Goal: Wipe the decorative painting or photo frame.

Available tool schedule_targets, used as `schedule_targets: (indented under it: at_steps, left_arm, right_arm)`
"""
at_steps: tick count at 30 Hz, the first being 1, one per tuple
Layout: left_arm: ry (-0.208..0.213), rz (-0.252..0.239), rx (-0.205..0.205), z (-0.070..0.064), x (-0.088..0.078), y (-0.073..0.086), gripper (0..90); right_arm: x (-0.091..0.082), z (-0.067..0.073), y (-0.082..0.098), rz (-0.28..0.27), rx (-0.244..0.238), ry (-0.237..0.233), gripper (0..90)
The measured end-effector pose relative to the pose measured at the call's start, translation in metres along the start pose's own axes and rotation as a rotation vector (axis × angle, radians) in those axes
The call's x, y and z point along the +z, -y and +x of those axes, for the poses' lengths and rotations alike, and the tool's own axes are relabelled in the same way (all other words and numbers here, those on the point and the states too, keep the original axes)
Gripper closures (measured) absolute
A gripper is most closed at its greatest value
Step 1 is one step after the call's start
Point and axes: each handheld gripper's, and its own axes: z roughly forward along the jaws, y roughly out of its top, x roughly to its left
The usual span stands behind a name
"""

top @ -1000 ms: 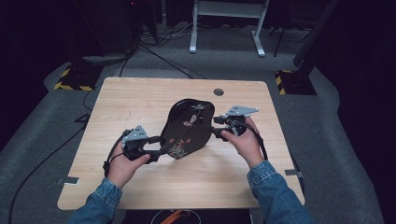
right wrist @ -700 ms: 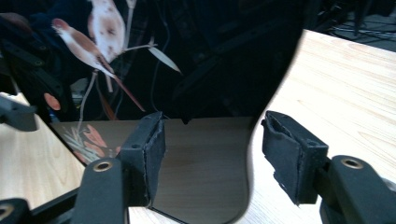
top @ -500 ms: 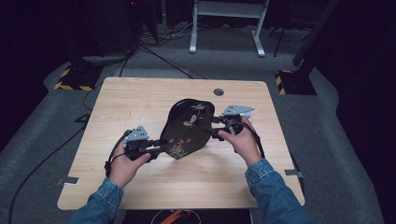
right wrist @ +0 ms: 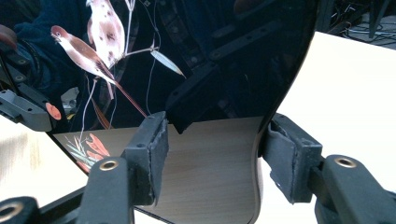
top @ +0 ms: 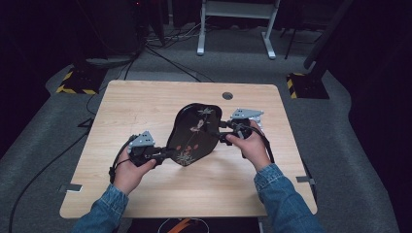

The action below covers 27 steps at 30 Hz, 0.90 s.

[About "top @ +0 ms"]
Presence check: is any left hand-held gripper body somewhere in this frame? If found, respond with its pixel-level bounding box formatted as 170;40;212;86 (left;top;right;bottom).
126;130;166;168

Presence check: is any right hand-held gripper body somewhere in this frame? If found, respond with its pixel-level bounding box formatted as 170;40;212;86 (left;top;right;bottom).
227;108;264;140

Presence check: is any black floral lacquer tray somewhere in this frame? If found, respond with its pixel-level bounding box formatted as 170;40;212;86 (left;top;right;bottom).
165;102;223;167

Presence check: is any person's right hand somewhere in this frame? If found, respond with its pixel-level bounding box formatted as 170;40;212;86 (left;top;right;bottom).
225;120;271;172

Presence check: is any person's left hand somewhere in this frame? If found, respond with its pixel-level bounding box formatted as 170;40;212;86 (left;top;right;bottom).
113;152;157;196

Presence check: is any black yellow striped stand base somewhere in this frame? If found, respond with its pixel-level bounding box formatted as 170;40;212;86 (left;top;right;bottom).
55;64;108;95
286;72;330;100

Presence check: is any grey tape tab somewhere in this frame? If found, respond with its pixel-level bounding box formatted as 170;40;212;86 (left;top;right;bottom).
295;175;316;185
58;183;84;194

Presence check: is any black tripod stand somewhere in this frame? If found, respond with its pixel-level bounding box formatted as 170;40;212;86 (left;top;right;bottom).
284;27;325;60

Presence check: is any grey slanted pole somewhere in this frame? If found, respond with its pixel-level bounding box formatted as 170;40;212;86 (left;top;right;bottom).
304;0;354;71

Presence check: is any left hand-held gripper cable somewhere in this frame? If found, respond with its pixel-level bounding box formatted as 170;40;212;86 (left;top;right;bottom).
109;135;137;184

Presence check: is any hand-held gripper cable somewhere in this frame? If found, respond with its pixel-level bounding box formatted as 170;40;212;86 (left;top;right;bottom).
249;125;276;164
109;135;137;184

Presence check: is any right hand-held gripper cable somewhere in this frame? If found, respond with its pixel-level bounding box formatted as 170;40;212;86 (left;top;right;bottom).
249;125;276;164

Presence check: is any orange strap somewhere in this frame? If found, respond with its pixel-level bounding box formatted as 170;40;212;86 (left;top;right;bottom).
166;217;195;233

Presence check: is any thin black floor cable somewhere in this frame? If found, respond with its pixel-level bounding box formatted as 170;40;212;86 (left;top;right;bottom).
145;45;216;83

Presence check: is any long black floor cable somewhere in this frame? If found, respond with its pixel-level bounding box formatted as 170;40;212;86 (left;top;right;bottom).
8;116;95;233

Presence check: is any bundle of floor cables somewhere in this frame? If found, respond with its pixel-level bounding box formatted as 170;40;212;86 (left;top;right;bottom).
145;20;210;48

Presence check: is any white metal stand frame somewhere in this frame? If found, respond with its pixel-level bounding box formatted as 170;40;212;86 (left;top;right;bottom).
196;0;281;60

